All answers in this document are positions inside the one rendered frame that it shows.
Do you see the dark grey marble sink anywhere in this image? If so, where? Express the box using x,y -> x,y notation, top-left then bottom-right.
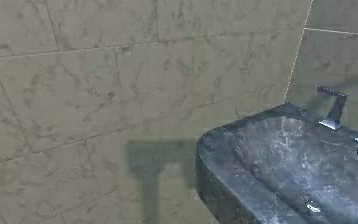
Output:
195,102 -> 358,224

